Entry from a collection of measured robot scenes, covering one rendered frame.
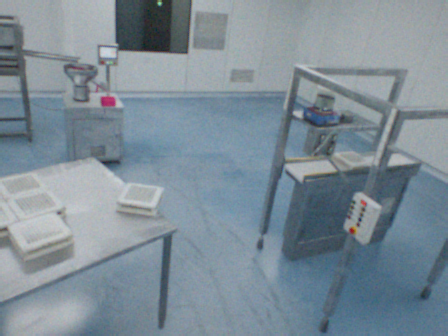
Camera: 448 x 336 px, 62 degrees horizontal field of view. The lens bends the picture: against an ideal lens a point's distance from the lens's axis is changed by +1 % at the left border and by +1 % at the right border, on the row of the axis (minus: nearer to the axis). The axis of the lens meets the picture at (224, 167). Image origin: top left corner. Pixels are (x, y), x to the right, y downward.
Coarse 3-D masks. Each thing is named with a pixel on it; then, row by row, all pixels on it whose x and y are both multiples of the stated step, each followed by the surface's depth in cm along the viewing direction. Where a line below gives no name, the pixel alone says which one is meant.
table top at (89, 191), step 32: (96, 160) 285; (64, 192) 241; (96, 192) 245; (96, 224) 215; (128, 224) 219; (160, 224) 223; (0, 256) 184; (64, 256) 189; (96, 256) 192; (0, 288) 167; (32, 288) 169
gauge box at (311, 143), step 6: (306, 138) 279; (312, 138) 273; (318, 138) 271; (324, 138) 274; (330, 138) 277; (306, 144) 280; (312, 144) 274; (318, 144) 274; (324, 144) 277; (330, 144) 279; (336, 144) 282; (306, 150) 281; (312, 150) 275; (324, 150) 280; (318, 156) 280
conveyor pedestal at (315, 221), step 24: (312, 192) 308; (336, 192) 321; (360, 192) 334; (384, 192) 349; (288, 216) 335; (312, 216) 323; (336, 216) 337; (384, 216) 368; (288, 240) 338; (312, 240) 338; (336, 240) 355
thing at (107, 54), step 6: (102, 48) 430; (108, 48) 433; (114, 48) 436; (102, 54) 433; (108, 54) 436; (114, 54) 439; (102, 60) 437; (108, 60) 440; (114, 60) 442; (108, 66) 446; (108, 72) 450; (108, 78) 453; (108, 84) 456; (108, 90) 459
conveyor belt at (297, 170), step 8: (320, 160) 326; (392, 160) 348; (400, 160) 350; (408, 160) 353; (288, 168) 307; (296, 168) 306; (304, 168) 308; (312, 168) 310; (320, 168) 312; (328, 168) 314; (296, 176) 297
